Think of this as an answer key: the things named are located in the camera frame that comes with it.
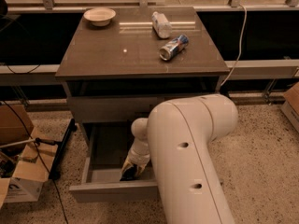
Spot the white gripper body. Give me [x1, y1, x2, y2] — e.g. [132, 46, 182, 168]
[128, 138, 150, 166]

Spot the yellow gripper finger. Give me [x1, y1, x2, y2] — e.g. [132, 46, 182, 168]
[121, 160, 146, 180]

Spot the dark blueberry rxbar wrapper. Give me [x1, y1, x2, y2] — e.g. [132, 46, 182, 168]
[121, 164, 137, 181]

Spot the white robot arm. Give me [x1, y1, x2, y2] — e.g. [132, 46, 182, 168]
[121, 94, 238, 224]

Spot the open grey middle drawer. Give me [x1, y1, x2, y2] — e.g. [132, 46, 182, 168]
[69, 119, 224, 203]

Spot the closed grey top drawer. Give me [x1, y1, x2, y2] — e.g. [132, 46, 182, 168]
[67, 96, 175, 123]

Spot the grey drawer cabinet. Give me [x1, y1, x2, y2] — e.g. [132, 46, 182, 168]
[56, 7, 229, 139]

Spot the black stand leg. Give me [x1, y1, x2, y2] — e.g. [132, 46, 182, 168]
[49, 119, 77, 180]

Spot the open cardboard box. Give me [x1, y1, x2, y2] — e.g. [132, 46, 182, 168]
[0, 105, 58, 207]

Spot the blue silver soda can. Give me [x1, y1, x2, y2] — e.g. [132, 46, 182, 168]
[159, 35, 189, 61]

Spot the white bowl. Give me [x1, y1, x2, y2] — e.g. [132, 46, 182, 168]
[83, 7, 116, 27]

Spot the cardboard box at right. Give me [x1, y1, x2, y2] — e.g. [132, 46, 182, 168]
[281, 82, 299, 132]

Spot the black cable on floor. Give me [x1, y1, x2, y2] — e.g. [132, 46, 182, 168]
[0, 99, 70, 224]

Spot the white cable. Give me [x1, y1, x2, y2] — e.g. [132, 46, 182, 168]
[220, 4, 248, 89]

